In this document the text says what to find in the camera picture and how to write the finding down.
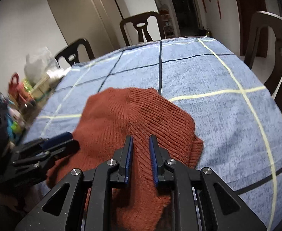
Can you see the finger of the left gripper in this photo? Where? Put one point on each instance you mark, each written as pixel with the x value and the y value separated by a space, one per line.
pixel 56 140
pixel 46 158

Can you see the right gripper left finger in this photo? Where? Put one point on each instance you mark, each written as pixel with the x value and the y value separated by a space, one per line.
pixel 124 158

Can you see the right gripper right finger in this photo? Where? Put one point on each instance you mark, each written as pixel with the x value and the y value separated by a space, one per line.
pixel 158 156

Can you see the rust red knit sweater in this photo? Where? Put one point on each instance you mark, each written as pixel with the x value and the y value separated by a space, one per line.
pixel 110 116

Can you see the cream woven plastic basket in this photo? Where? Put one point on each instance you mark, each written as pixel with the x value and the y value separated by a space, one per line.
pixel 44 85

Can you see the red plastic basket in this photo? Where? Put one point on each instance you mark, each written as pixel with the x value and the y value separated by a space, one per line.
pixel 17 90

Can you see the white plastic bag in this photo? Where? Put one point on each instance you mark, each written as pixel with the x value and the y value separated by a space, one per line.
pixel 38 63

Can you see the blue checked tablecloth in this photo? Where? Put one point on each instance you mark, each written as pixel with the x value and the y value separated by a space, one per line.
pixel 235 115

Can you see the dark chair far left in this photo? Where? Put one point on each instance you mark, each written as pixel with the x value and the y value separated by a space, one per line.
pixel 71 54

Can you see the dark chair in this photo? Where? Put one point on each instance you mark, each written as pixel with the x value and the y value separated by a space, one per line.
pixel 140 23
pixel 71 54
pixel 261 20

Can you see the dark chair far middle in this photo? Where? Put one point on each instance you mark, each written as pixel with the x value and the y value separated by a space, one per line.
pixel 140 23

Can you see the dark chair right side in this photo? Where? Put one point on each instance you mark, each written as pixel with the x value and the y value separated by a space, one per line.
pixel 261 20

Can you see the dark brown wooden door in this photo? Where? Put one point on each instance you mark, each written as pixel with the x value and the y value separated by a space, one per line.
pixel 246 9

